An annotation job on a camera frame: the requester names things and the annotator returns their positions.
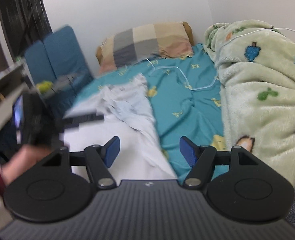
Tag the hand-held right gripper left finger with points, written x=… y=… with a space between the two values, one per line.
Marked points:
x=112 y=152

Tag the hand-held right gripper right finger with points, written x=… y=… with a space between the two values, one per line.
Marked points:
x=187 y=152

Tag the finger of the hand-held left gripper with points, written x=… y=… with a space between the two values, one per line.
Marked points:
x=85 y=118

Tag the white garment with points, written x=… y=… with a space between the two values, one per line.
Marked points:
x=135 y=142

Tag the person's left hand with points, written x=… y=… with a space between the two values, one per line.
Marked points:
x=20 y=160

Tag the yellow green plush toy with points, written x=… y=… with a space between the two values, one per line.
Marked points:
x=43 y=86

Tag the grey cloth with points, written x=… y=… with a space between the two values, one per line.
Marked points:
x=65 y=81

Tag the teal printed bed sheet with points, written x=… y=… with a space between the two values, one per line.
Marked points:
x=187 y=105

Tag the blue covered chair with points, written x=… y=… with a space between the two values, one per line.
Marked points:
x=36 y=62

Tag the blue folded cushion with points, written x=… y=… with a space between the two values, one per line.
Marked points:
x=65 y=52

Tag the checked pillow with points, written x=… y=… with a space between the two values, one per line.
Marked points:
x=142 y=42

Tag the pale green printed blanket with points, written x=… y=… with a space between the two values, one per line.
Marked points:
x=262 y=80

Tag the dark window with grille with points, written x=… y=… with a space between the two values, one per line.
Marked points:
x=20 y=12

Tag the mustard brown pillow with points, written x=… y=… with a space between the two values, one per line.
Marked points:
x=187 y=32

